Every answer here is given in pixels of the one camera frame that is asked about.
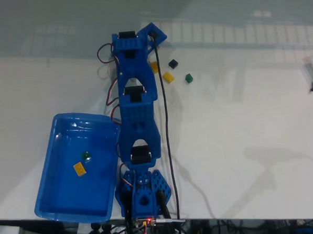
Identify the yellow rectangular lego brick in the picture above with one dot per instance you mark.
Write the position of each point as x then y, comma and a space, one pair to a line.
168, 77
79, 168
154, 67

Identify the black square lego brick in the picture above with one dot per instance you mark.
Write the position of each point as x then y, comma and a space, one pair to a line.
173, 64

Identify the green square lego brick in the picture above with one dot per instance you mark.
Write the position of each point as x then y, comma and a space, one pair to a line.
86, 155

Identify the green sloped lego brick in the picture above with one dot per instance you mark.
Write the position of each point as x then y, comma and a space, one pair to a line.
189, 78

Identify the blue plastic bin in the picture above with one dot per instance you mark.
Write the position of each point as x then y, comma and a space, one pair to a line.
89, 197

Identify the black power plug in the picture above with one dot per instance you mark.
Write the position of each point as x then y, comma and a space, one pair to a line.
163, 205

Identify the controller board with red light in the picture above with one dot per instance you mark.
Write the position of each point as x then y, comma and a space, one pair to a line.
147, 222

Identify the black clamp knob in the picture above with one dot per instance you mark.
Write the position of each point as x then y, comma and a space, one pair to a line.
95, 226
106, 227

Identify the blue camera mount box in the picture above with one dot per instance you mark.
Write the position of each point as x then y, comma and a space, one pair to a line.
160, 34

